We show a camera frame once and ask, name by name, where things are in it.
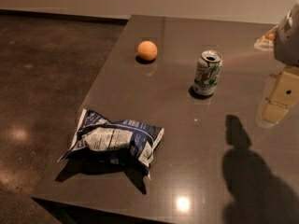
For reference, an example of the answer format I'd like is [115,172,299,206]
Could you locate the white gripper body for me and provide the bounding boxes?
[274,1,299,66]

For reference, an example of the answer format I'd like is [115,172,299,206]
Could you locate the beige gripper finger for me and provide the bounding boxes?
[260,65,299,124]

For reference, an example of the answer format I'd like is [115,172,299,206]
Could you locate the blue chip bag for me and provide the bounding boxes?
[61,109,164,177]

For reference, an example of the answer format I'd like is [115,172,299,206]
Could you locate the green white soda can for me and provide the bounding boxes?
[192,50,222,96]

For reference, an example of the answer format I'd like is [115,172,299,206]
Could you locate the orange fruit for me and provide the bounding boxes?
[137,41,158,61]

